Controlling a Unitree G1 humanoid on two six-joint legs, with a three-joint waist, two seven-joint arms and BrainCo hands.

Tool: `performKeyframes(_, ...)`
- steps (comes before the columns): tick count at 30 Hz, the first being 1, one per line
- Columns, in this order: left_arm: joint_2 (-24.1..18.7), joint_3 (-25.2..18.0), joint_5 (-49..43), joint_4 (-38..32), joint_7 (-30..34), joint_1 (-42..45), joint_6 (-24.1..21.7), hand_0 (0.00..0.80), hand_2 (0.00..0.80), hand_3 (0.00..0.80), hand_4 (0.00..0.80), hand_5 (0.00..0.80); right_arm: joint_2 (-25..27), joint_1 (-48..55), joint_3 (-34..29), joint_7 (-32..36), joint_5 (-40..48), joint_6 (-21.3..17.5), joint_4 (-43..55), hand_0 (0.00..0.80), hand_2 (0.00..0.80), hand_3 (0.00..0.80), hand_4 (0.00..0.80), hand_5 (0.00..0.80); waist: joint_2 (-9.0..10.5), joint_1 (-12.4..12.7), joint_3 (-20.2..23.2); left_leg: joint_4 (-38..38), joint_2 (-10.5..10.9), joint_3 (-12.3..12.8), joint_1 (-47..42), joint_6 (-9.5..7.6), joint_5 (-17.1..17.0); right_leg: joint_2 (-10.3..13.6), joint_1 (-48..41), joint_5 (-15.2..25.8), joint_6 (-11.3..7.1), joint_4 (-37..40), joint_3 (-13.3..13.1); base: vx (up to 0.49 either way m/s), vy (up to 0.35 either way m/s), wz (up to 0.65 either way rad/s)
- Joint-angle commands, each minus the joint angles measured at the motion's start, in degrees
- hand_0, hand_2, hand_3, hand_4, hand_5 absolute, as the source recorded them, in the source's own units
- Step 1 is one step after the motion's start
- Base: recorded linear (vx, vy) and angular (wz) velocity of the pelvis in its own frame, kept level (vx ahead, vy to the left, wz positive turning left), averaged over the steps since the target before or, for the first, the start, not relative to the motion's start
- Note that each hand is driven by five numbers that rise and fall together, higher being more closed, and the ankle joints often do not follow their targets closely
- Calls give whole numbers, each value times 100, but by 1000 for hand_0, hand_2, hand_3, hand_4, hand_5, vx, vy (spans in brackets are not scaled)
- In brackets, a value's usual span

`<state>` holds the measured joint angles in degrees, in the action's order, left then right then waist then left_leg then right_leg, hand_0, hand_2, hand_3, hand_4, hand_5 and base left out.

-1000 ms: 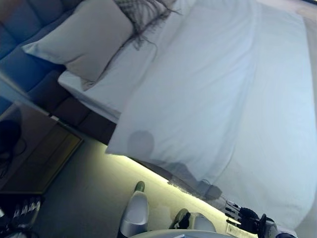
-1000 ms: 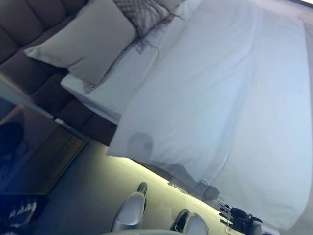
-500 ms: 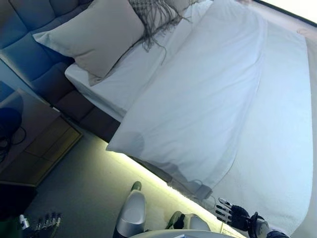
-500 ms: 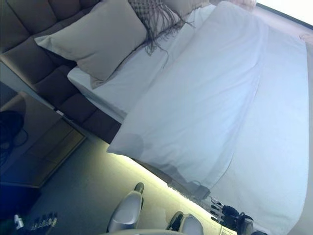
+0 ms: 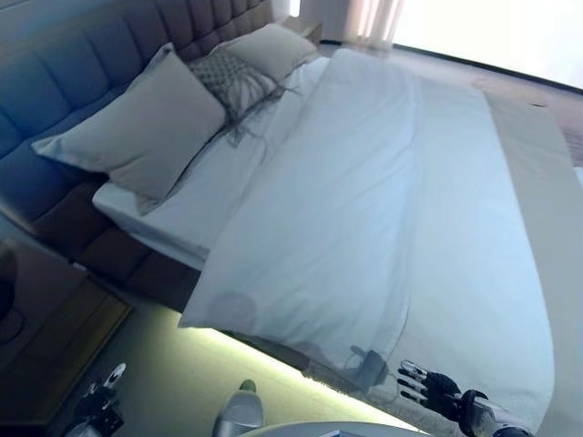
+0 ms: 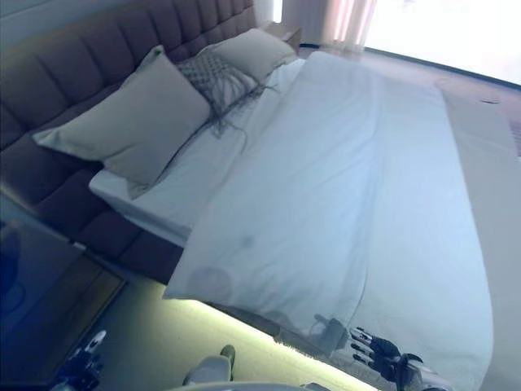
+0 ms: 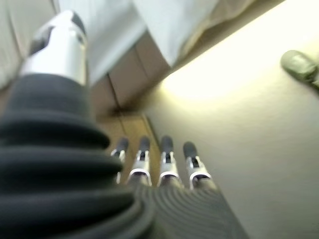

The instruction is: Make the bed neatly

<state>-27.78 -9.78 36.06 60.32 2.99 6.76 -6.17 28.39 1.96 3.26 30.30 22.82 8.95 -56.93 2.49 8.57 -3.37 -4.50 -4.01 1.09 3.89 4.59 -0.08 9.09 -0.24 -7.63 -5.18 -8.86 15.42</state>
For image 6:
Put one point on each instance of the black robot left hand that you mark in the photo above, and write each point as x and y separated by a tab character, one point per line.
83	366

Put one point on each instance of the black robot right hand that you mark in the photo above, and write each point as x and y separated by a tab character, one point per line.
380	350

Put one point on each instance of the white duvet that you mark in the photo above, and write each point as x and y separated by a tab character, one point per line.
346	195

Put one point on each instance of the wooden nightstand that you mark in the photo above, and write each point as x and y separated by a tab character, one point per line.
285	33
49	277

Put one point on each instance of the silver robot left leg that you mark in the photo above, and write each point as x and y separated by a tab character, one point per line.
211	366

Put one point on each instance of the beige fringed bedspread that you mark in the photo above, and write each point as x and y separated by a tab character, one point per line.
500	244

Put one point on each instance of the white sheeted mattress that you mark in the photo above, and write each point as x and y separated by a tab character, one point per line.
195	183

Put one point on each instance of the beige pillow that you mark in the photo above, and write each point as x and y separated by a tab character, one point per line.
252	49
134	126

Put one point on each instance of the grey fringed decorative cushion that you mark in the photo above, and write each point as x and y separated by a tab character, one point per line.
215	77

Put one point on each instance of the brown tufted headboard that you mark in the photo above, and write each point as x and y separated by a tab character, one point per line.
102	45

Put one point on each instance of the sheer pale curtain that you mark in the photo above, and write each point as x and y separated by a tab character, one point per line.
329	22

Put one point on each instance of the dark wooden bed frame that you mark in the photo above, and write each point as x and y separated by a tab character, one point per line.
61	179

